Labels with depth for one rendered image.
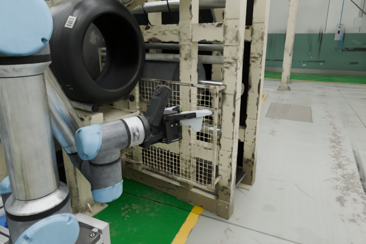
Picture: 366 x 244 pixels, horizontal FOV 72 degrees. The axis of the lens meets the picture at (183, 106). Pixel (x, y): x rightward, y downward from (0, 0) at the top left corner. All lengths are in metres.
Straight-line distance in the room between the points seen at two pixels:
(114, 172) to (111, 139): 0.08
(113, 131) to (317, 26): 10.01
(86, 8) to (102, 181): 0.95
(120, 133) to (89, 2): 0.93
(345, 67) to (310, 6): 2.41
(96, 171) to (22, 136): 0.19
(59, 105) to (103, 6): 0.87
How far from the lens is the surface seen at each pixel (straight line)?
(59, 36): 1.35
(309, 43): 10.33
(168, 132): 0.68
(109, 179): 0.64
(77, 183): 2.02
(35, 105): 0.52
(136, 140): 0.64
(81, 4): 1.41
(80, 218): 1.01
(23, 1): 0.49
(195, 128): 0.71
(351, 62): 10.49
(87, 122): 1.47
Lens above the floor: 1.28
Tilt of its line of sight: 15 degrees down
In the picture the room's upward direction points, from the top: straight up
